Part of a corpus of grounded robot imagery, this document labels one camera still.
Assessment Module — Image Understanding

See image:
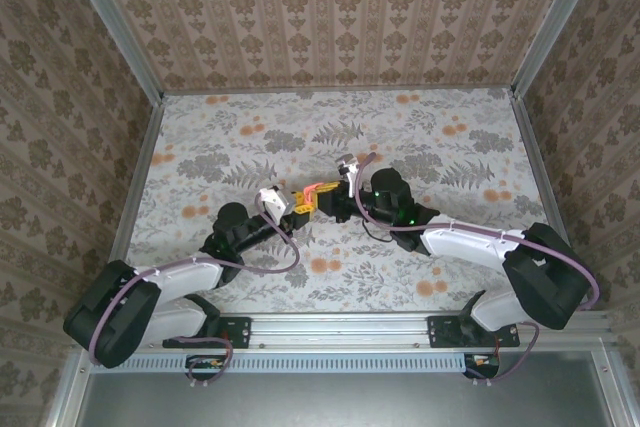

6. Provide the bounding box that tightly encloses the grey metal sheet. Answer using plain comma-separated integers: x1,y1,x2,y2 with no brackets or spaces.
79,350,619,427

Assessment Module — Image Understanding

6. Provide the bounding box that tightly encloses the aluminium frame beam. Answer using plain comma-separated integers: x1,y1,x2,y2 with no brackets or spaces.
129,310,619,351

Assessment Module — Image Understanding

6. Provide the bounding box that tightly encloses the grey slotted cable duct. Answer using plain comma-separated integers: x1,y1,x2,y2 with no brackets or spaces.
117,352,467,375

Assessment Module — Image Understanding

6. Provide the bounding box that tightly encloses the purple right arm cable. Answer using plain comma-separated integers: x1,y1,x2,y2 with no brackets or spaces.
349,151,601,388

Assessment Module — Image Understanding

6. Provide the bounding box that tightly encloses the aluminium table side rail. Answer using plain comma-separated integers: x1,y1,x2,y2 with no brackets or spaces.
509,94,571,253
102,96,165,288

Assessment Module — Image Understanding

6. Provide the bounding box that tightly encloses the aluminium table end rail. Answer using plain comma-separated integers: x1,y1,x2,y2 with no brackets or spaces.
160,85,516,97

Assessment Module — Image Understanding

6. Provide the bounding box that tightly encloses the pink earbud charging case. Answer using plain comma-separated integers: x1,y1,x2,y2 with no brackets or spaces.
298,180,328,201

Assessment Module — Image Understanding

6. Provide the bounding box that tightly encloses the black control board box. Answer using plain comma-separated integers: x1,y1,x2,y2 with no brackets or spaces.
185,354,227,382
463,352,501,381

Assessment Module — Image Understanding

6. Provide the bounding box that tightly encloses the aluminium corner post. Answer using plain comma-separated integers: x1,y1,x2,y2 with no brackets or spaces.
58,0,165,104
510,0,610,98

